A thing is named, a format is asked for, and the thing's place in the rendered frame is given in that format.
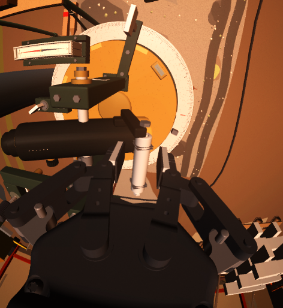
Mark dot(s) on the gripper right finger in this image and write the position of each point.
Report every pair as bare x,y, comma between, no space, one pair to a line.
218,216

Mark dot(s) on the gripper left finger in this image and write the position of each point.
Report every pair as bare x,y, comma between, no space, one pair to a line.
47,190

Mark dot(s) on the black telescope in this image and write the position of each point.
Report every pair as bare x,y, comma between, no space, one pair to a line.
71,138

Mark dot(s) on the orange clamp knob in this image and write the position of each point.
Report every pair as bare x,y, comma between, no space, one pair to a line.
81,76

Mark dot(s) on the white trough compass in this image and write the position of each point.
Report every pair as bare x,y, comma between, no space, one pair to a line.
45,50

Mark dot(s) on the dark green box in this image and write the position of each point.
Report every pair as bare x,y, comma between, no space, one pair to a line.
23,179

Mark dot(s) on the large black knurled knob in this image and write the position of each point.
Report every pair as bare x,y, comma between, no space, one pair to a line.
1,209

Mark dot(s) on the black and white levelling staff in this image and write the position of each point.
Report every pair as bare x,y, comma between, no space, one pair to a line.
264,264

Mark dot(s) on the pale flat plate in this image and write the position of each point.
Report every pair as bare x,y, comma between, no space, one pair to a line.
124,190

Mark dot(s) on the small white lever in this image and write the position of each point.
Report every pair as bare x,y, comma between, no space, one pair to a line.
35,108

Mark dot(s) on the white pin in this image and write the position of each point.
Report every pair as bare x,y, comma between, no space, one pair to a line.
83,115

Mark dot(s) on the small grey block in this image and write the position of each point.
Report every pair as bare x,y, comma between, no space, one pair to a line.
174,132

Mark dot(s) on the black thick tube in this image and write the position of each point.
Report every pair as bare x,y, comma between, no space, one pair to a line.
16,93

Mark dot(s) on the small grey bolt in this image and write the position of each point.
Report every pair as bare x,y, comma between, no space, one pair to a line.
145,123

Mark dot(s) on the grey vernier window plate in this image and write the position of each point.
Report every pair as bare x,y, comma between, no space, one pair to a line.
158,70

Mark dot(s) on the white flat tab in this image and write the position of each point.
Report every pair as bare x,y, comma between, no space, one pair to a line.
131,18

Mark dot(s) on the red tripod frame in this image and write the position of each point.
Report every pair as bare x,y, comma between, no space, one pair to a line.
4,272

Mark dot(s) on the dark green alidade frame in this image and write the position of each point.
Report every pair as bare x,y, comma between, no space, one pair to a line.
95,92

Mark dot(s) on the orange wooden post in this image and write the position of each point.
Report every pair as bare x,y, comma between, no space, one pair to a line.
68,21

